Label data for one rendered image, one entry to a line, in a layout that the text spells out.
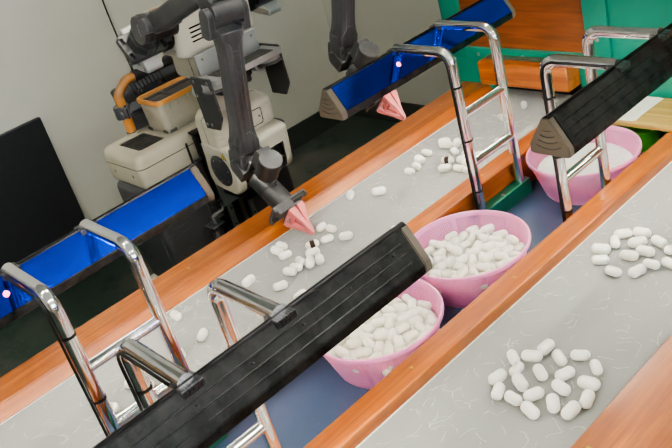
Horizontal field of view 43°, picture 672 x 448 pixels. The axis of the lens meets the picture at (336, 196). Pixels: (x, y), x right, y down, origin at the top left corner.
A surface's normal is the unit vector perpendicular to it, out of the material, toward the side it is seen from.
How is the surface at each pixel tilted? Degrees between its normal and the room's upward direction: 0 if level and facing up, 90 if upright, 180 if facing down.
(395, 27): 90
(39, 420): 0
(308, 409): 0
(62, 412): 0
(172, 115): 92
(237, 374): 58
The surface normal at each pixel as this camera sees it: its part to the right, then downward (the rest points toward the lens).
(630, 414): -0.25, -0.86
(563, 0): -0.71, 0.47
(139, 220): 0.43, -0.31
